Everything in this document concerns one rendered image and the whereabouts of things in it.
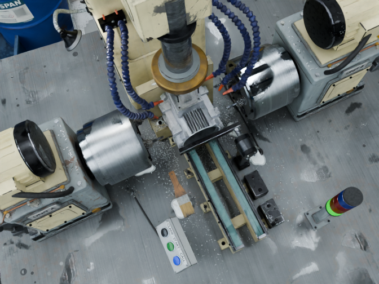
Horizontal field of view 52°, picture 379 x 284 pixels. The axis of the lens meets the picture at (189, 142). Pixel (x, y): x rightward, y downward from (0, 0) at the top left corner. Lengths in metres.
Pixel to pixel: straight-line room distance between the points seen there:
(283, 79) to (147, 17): 0.66
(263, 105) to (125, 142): 0.52
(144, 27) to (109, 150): 0.53
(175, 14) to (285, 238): 1.01
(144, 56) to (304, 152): 0.78
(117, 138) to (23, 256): 0.68
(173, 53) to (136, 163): 0.45
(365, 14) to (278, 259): 0.93
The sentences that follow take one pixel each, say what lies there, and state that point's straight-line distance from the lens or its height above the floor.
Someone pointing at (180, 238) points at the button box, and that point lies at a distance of 1.33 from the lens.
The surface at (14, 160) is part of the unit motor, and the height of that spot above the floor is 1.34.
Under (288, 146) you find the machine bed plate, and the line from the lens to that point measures 1.71.
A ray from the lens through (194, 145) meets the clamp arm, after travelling 1.44.
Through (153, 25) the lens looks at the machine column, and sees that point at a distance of 0.98.
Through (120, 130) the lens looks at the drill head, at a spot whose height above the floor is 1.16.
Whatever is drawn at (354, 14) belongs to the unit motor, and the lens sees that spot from 1.41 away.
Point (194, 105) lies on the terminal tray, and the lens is 1.39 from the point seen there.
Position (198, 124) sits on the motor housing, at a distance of 1.38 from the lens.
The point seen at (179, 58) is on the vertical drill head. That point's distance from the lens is 1.12.
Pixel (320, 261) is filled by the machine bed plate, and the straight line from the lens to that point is 1.65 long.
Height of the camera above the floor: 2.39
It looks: 70 degrees down
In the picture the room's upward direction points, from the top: 9 degrees counter-clockwise
